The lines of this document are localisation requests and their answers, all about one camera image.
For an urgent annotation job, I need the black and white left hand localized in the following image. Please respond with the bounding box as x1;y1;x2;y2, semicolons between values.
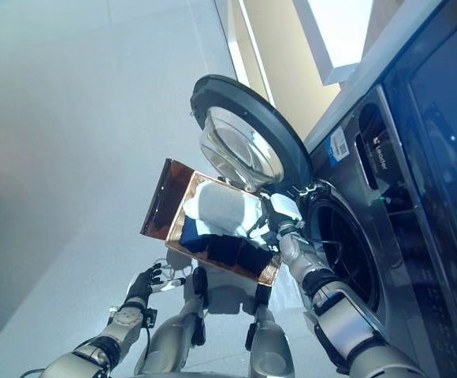
124;262;187;307

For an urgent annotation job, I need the white vertical side panel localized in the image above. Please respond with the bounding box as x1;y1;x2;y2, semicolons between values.
303;0;446;150

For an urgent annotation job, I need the silver right robot leg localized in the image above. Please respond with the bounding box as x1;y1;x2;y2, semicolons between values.
246;283;296;378

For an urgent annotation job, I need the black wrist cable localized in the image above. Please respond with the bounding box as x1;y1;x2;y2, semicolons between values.
143;324;154;358

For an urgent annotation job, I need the wicker laundry basket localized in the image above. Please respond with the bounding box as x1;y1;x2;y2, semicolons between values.
165;169;283;287

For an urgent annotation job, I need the silver robot leg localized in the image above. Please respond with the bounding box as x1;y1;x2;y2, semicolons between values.
246;283;296;378
133;266;214;375

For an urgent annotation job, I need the black garment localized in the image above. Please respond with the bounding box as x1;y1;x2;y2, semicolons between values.
202;232;281;283

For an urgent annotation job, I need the silver left robot leg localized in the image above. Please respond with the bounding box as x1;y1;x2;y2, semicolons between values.
133;266;214;375

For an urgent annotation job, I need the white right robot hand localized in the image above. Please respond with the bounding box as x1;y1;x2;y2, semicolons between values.
260;192;303;237

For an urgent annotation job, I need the white garment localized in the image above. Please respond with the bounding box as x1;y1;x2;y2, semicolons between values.
183;180;281;253

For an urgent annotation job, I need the blue and white sticker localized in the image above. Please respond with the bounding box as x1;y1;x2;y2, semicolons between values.
328;128;351;162

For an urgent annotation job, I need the grey front-load washing machine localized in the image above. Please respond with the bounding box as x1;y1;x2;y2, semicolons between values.
299;84;457;378

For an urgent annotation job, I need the white counter cabinet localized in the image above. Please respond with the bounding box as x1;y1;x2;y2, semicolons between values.
212;0;375;139

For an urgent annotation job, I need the brown translucent stool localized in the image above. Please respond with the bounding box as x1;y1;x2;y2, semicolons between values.
139;157;198;241

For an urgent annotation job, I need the round glass washer door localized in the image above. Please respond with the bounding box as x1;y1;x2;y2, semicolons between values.
190;74;312;194

